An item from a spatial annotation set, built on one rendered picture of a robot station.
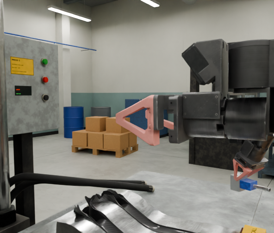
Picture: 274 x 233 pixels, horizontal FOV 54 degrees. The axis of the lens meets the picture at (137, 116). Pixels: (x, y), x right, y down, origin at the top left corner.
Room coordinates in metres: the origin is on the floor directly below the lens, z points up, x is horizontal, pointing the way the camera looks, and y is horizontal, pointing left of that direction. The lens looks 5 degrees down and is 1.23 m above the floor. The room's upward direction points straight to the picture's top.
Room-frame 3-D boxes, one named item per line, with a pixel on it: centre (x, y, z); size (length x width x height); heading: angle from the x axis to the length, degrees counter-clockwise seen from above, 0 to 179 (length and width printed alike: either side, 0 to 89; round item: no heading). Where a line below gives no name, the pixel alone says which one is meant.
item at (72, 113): (7.82, 1.84, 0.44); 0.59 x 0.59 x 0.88
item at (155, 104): (0.39, -0.02, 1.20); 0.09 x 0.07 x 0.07; 61
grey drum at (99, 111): (7.75, 1.04, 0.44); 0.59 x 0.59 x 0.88
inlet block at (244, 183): (0.90, -0.39, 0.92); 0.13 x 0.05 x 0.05; 35
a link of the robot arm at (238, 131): (0.36, -0.15, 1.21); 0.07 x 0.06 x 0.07; 61
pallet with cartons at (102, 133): (5.80, 0.69, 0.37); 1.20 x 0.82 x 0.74; 63
